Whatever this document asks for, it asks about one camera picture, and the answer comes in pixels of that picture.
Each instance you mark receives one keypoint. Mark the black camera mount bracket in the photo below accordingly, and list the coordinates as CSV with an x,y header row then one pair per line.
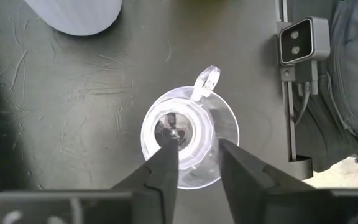
x,y
291,124

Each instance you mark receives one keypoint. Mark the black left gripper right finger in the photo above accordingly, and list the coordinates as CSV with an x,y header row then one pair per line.
x,y
241,174

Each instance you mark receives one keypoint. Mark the clear glass cup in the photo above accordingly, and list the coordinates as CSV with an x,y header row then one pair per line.
x,y
197,102

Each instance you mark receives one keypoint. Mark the person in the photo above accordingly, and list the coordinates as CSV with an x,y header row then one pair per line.
x,y
353,77

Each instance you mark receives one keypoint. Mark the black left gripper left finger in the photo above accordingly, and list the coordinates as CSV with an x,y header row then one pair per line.
x,y
163,168

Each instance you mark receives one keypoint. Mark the grey table-level camera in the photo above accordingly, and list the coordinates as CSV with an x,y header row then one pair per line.
x,y
303,40

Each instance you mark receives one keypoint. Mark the grey ceramic mug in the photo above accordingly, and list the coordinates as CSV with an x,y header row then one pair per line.
x,y
76,15

